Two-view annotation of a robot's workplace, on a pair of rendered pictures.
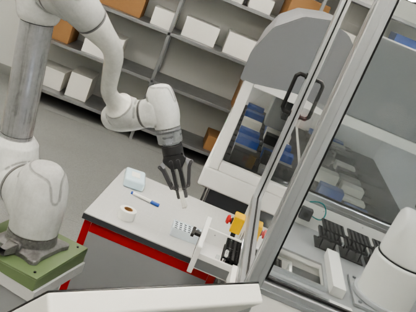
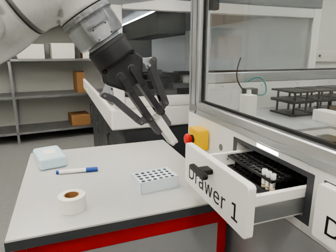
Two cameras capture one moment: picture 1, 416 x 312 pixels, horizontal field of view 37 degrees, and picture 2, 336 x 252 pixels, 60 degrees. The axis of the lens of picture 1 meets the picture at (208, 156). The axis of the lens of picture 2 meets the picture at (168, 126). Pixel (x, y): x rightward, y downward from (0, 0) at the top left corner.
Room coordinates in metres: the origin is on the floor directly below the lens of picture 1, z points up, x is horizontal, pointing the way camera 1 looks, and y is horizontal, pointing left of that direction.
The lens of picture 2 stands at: (1.52, 0.22, 1.16)
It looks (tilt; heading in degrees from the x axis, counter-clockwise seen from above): 14 degrees down; 339
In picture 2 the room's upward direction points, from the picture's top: straight up
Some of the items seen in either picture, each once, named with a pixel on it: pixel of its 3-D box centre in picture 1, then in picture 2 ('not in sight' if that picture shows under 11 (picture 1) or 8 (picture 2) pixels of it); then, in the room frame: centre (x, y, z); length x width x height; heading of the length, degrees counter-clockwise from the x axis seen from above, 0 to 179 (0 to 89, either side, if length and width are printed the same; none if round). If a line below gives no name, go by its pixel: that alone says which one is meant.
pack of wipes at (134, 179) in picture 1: (134, 179); (49, 156); (2.65, 0.27, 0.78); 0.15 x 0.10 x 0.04; 12
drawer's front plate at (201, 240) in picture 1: (200, 242); (213, 182); (2.06, -0.10, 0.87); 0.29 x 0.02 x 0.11; 179
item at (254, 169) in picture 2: (227, 247); (250, 167); (2.06, -0.19, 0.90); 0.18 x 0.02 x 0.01; 179
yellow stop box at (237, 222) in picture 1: (236, 222); (197, 138); (2.39, -0.22, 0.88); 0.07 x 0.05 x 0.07; 179
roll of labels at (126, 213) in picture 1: (127, 213); (72, 201); (2.27, 0.21, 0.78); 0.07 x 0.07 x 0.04
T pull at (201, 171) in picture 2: (196, 233); (203, 170); (2.06, -0.07, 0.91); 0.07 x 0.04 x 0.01; 179
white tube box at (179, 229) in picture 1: (186, 231); (154, 179); (2.32, -0.04, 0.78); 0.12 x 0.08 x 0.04; 95
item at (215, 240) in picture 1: (251, 267); (286, 173); (2.06, -0.30, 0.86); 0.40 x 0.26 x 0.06; 89
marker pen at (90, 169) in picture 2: (145, 199); (77, 170); (2.51, 0.18, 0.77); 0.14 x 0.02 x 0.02; 82
